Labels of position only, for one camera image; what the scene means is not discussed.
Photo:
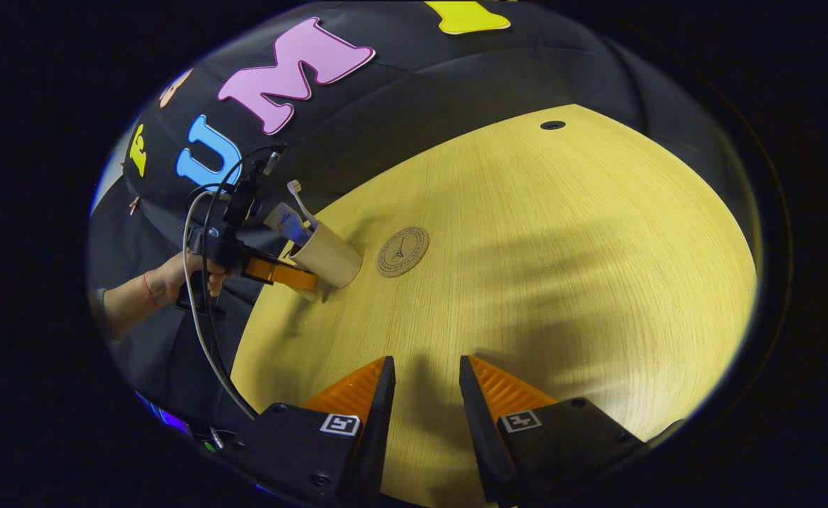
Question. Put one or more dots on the round wooden coaster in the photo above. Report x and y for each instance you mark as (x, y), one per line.
(402, 251)

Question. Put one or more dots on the white toothpaste tube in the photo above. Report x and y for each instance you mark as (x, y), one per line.
(288, 222)

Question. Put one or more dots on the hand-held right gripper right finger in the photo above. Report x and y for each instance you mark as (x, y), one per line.
(481, 430)

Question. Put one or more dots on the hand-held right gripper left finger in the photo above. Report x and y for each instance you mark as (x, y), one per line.
(379, 430)

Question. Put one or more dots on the black backdrop cloth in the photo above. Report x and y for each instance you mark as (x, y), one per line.
(400, 92)

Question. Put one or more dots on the pale pink toothbrush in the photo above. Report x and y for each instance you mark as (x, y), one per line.
(297, 197)

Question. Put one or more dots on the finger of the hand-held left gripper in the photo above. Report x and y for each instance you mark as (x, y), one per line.
(280, 271)

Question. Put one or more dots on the copper cloth clip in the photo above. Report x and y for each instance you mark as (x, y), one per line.
(134, 204)

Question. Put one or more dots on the wooden desktop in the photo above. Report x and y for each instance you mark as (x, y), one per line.
(527, 282)

